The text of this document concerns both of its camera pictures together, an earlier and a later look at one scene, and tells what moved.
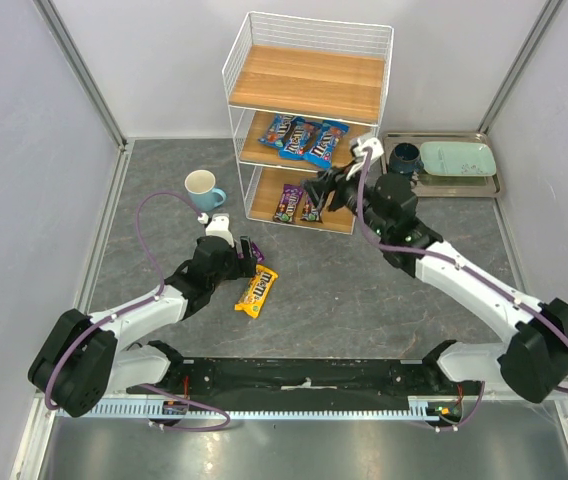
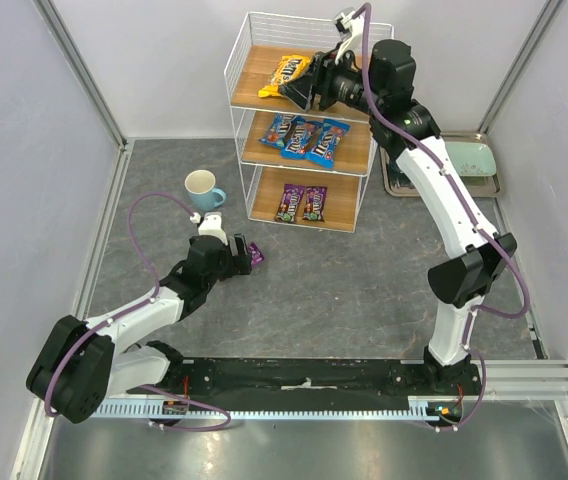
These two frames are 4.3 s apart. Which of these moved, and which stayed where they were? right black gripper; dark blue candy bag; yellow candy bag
Moved: right black gripper; yellow candy bag
Stayed: dark blue candy bag
